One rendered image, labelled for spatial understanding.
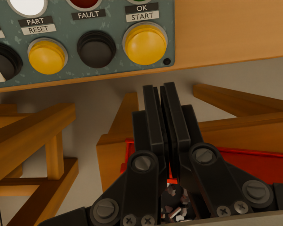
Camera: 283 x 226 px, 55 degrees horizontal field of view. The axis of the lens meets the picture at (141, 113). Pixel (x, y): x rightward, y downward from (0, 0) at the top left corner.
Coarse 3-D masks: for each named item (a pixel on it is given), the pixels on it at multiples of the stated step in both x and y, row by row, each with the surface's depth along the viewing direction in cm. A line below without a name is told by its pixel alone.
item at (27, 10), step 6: (12, 0) 17; (18, 0) 17; (24, 0) 17; (30, 0) 17; (36, 0) 17; (42, 0) 17; (18, 6) 17; (24, 6) 17; (30, 6) 17; (36, 6) 17; (42, 6) 17; (24, 12) 17; (30, 12) 17; (36, 12) 17
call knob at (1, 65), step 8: (0, 48) 19; (0, 56) 18; (8, 56) 19; (0, 64) 19; (8, 64) 19; (16, 64) 19; (0, 72) 19; (8, 72) 19; (16, 72) 20; (0, 80) 19
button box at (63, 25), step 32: (0, 0) 17; (64, 0) 17; (128, 0) 17; (160, 0) 18; (0, 32) 18; (32, 32) 18; (64, 32) 19; (96, 32) 19; (128, 32) 19; (64, 64) 20; (128, 64) 21; (160, 64) 21
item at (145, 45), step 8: (136, 32) 18; (144, 32) 18; (152, 32) 18; (160, 32) 18; (128, 40) 19; (136, 40) 18; (144, 40) 18; (152, 40) 18; (160, 40) 18; (128, 48) 19; (136, 48) 19; (144, 48) 19; (152, 48) 19; (160, 48) 19; (128, 56) 19; (136, 56) 19; (144, 56) 19; (152, 56) 19; (160, 56) 19; (144, 64) 20
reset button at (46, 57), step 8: (32, 48) 18; (40, 48) 18; (48, 48) 18; (56, 48) 19; (32, 56) 18; (40, 56) 18; (48, 56) 18; (56, 56) 19; (64, 56) 19; (32, 64) 19; (40, 64) 19; (48, 64) 19; (56, 64) 19; (40, 72) 19; (48, 72) 19; (56, 72) 20
